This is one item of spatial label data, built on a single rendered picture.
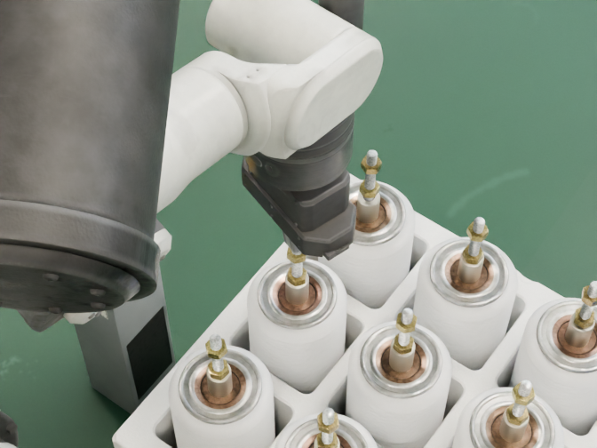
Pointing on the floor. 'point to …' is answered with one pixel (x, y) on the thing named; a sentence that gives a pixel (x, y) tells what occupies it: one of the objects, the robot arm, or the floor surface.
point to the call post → (129, 348)
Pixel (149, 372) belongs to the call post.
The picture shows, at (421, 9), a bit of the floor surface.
